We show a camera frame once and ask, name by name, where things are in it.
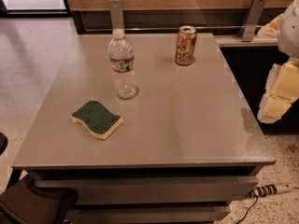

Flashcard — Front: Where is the right metal bracket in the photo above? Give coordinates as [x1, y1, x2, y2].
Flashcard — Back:
[238, 0, 267, 42]

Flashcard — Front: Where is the metal bracket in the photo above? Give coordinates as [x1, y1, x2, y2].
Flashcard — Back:
[238, 0, 267, 42]
[108, 0, 124, 30]

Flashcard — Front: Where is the grey drawer cabinet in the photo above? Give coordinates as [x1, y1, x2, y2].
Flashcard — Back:
[13, 34, 276, 224]

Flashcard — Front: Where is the dark chair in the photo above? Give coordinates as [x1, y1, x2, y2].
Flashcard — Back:
[0, 132, 78, 224]

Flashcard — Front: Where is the green yellow sponge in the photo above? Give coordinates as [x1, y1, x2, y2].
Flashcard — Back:
[71, 101, 123, 140]

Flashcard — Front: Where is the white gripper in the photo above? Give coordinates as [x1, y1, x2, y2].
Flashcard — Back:
[257, 0, 299, 124]

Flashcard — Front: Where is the white power strip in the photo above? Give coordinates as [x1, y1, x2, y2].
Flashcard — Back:
[247, 183, 293, 198]

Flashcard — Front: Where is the left metal bracket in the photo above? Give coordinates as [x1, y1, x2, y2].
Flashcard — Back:
[108, 0, 124, 30]

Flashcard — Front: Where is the gold soda can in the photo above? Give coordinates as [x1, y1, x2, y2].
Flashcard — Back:
[175, 25, 197, 65]

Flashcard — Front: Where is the black cable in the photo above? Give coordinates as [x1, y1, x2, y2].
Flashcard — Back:
[235, 196, 260, 224]

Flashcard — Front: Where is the clear plastic water bottle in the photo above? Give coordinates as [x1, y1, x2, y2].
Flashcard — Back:
[108, 28, 138, 100]

